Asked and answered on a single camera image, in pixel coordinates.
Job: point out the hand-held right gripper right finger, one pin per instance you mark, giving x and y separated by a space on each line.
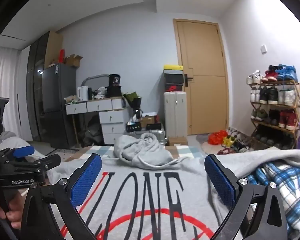
220 180

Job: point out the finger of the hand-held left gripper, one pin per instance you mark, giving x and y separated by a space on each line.
23 151
45 162

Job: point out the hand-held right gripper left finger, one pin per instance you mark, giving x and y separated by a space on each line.
86 180

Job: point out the grey sweatshirt red black print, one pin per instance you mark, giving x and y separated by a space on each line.
195 170

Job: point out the plain grey hoodie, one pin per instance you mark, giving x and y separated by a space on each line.
140 150

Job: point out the person's left hand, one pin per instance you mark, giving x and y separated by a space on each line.
15 208

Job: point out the pile of slippers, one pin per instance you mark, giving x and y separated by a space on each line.
228 140

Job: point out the red plastic bag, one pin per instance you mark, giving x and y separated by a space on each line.
216 138

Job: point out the black sack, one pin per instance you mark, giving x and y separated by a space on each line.
93 135

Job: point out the flat cardboard box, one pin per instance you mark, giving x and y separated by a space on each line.
177 141

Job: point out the blue plaid shirt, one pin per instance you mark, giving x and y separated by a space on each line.
282 185

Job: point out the grey refrigerator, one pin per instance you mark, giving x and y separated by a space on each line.
57 92

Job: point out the pile of desk clutter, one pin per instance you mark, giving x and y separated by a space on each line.
73 99

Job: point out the black flat box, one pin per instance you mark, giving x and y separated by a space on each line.
153 126
133 127

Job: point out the dark glass wardrobe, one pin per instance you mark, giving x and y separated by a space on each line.
36 80

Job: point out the white curtain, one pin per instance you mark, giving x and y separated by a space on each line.
10 80

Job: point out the white desk with drawers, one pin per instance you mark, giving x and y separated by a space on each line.
100 106

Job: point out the white kettle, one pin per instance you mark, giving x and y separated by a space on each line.
82 93

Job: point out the white suitcase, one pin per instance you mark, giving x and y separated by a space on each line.
176 115

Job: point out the silver suitcase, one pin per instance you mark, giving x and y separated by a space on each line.
152 134

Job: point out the black tumbler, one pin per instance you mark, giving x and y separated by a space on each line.
90 93

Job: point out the brown box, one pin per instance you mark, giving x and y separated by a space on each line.
148 120

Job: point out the white crumpled bag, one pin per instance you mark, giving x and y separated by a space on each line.
100 92

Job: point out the wooden shoe rack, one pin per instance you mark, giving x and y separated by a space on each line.
275 104

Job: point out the dark wrapped bouquet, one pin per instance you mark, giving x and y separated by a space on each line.
132 98

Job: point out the open cardboard box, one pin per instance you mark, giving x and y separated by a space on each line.
72 61

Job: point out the black printed bag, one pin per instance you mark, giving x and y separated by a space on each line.
114 80

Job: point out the yellow shoe box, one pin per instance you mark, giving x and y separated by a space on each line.
173 67

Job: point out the shoe rack with shoes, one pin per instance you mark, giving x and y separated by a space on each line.
287 73

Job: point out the wooden door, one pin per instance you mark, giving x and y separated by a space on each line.
205 55

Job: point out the grey arched metal frame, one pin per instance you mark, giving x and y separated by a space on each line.
95 76

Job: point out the white light switch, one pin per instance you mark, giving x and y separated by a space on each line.
264 49

